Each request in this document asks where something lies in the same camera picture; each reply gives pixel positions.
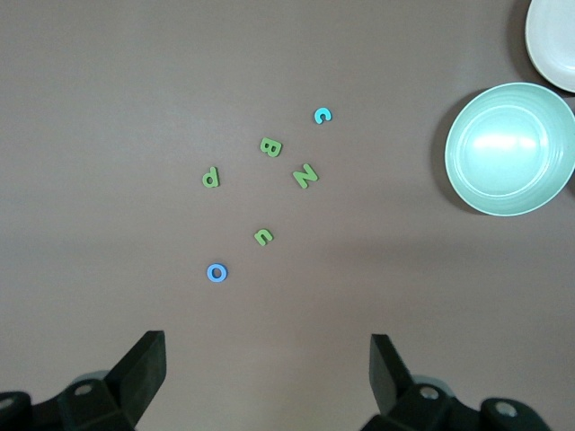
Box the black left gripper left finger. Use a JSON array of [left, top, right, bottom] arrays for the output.
[[0, 330, 168, 431]]

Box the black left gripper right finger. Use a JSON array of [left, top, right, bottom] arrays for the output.
[[361, 333, 550, 431]]

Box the pink beige plate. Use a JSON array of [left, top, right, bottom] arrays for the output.
[[524, 0, 575, 94]]

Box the green plate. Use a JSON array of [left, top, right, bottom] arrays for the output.
[[444, 82, 575, 218]]

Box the green foam letter P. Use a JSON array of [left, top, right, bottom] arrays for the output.
[[200, 166, 222, 189]]

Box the brown table cover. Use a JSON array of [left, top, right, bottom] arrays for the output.
[[0, 0, 575, 431]]

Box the green foam letter B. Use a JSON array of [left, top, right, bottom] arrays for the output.
[[259, 136, 285, 159]]

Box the green foam letter N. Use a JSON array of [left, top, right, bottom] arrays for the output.
[[291, 163, 321, 189]]

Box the blue foam letter O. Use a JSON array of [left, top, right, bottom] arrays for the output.
[[206, 262, 229, 284]]

